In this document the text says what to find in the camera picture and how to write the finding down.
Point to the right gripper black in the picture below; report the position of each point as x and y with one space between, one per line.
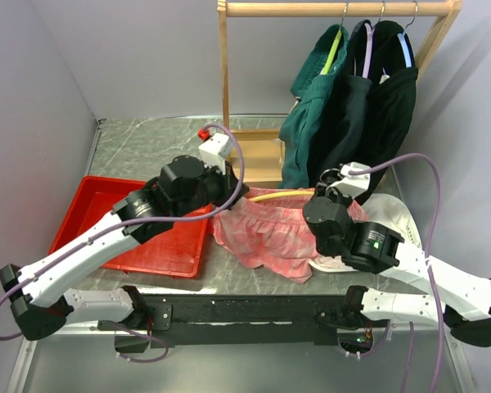
321 187

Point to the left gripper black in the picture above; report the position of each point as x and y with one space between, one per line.
229 182

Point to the yellow clothes hanger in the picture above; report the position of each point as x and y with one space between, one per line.
329 173

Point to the pink patterned shorts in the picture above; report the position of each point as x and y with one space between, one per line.
270 234

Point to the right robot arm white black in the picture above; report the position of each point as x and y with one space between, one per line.
446 296

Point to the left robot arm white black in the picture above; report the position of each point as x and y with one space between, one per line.
41 295

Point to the dark grey shorts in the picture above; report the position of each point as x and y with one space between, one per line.
344 114

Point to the black shorts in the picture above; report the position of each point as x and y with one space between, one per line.
391 98

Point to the teal green shorts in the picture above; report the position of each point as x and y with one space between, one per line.
311 90

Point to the lime green hanger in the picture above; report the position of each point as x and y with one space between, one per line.
332 53

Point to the lilac hanger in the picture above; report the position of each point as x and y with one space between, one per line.
368 50

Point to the light blue hanger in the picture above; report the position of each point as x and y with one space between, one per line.
405 49

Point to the white cloth basket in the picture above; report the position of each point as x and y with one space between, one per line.
384 209

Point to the wooden clothes rack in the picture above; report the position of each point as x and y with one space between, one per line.
261 150

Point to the red plastic tray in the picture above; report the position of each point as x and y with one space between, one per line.
176 253

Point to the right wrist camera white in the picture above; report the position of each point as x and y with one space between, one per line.
349 182

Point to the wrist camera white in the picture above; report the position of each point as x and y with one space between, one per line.
215 149
349 182

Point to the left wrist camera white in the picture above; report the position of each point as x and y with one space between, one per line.
215 149

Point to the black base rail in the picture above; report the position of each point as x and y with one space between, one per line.
190 320

